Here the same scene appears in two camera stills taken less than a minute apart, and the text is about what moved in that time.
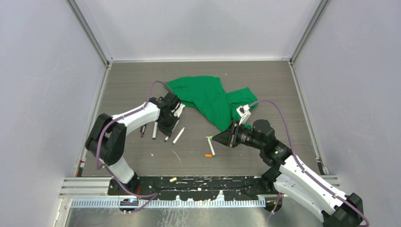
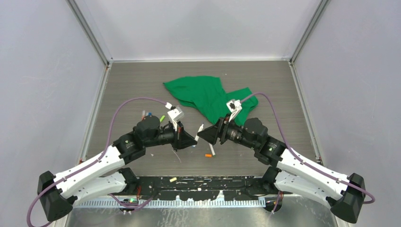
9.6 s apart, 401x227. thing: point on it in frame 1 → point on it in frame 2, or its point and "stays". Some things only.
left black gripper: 167,131 → 181,139
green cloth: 207,95 stays
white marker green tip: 212,148 stays
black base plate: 192,187 stays
